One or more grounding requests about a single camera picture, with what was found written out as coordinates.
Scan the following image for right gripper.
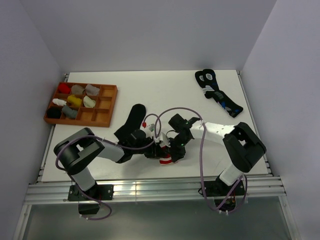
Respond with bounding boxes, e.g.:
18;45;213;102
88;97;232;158
164;134;191;163

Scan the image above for red white striped sock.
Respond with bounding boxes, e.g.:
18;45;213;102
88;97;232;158
159;146;178;166

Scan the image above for orange compartment tray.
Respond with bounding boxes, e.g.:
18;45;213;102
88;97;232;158
43;82;118;128

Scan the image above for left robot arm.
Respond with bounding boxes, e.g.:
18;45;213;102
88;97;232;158
53;124;171;200

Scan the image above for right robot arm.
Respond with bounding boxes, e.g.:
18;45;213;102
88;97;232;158
168;113;267;195

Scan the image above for cream rolled sock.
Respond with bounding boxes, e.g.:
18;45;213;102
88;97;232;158
83;95;96;108

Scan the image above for black patterned sock pair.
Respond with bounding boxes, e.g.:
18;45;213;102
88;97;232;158
194;69;243;118

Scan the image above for grey rolled sock top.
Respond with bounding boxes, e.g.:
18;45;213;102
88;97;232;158
85;84;100;96

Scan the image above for dark grey rolled sock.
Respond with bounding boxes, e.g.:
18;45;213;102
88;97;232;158
62;105;78;120

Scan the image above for yellow rolled sock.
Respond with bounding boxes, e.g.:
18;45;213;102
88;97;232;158
67;94;82;108

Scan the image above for taupe rolled sock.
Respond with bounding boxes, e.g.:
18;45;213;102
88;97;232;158
71;84;85;95

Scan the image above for black rolled sock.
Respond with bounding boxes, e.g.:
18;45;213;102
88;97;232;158
46;107;62;119

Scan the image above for white rolled sock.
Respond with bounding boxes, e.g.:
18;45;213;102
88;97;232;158
52;98;67;107

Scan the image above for red rolled sock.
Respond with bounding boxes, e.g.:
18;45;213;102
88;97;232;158
57;83;71;95

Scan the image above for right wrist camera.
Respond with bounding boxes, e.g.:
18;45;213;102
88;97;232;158
154;132;170;148

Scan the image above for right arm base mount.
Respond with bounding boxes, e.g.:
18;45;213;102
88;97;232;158
198;177;248;215

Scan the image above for aluminium rail frame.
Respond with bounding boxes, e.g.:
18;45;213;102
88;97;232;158
14;70;301;240

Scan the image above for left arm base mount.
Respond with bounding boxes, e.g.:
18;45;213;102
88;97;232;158
67;183;114;216

